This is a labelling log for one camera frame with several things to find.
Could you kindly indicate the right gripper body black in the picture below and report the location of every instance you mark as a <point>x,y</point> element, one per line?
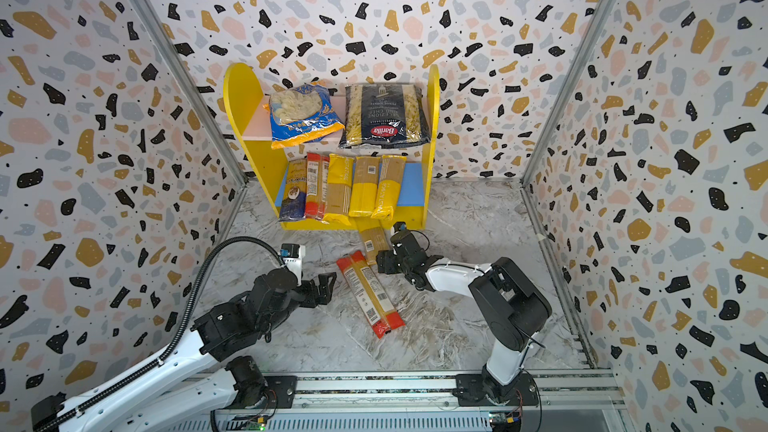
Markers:
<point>397,257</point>

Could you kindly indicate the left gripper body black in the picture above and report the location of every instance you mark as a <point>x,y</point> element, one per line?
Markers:
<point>305,295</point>

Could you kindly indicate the yellow spaghetti pack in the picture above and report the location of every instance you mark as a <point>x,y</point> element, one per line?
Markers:
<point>339,187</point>
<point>391,175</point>
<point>374,240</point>
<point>364,188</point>

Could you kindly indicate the red spaghetti pack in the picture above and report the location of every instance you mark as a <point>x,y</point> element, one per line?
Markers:
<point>380,312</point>
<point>316,181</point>

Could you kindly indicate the blue yellow pasta bag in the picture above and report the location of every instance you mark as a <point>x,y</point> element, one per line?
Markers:
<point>293,201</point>

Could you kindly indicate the yellow spaghetti pack bottom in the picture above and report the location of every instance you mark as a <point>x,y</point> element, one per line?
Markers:
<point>391,175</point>

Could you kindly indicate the dark penne pasta bag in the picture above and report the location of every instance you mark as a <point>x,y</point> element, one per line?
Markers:
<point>384,115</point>

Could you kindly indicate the blue orange orecchiette bag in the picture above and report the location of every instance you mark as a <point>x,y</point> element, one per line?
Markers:
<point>301,114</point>

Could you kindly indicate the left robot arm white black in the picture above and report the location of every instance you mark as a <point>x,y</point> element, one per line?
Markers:
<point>202,369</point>

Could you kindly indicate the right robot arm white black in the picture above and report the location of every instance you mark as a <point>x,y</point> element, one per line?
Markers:
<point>513,307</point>

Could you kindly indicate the yellow shelf pink blue boards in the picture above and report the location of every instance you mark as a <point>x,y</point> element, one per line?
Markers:
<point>245,105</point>

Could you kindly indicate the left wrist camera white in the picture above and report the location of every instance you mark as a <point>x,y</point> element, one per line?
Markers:
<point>292,255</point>

